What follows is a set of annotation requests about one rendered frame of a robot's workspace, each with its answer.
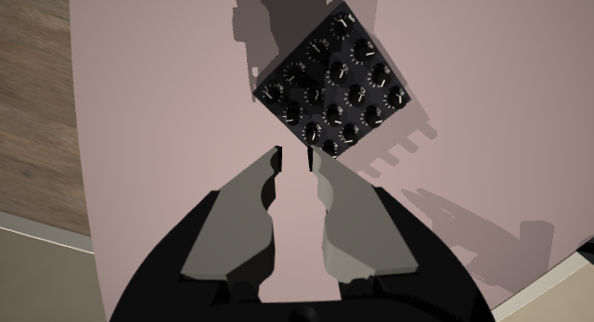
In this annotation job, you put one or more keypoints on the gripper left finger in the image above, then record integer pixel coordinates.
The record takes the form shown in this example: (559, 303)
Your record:
(228, 237)

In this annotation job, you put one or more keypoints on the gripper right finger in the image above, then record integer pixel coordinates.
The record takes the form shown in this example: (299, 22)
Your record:
(369, 234)

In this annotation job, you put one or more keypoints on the black knob box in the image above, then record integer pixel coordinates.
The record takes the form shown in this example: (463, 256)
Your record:
(348, 60)

